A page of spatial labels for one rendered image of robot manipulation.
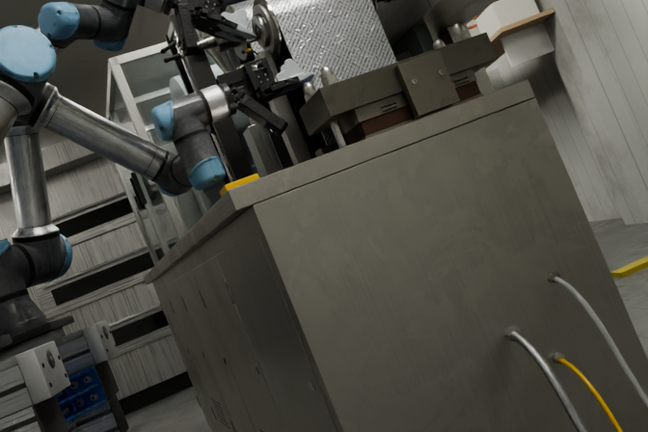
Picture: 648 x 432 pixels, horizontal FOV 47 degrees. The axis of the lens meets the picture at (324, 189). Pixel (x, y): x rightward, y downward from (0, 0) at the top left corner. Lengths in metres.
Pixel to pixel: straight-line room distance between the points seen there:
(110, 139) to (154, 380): 4.99
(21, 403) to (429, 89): 0.95
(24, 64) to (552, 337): 1.10
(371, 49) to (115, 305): 5.01
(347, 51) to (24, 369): 0.94
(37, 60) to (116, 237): 5.08
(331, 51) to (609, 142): 3.97
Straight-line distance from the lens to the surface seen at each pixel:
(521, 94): 1.57
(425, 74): 1.53
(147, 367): 6.51
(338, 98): 1.46
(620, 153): 5.50
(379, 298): 1.36
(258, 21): 1.73
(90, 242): 6.53
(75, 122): 1.63
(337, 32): 1.73
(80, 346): 1.90
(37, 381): 1.41
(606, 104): 5.52
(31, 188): 2.03
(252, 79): 1.61
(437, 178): 1.43
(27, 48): 1.49
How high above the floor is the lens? 0.77
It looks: 3 degrees up
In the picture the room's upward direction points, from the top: 22 degrees counter-clockwise
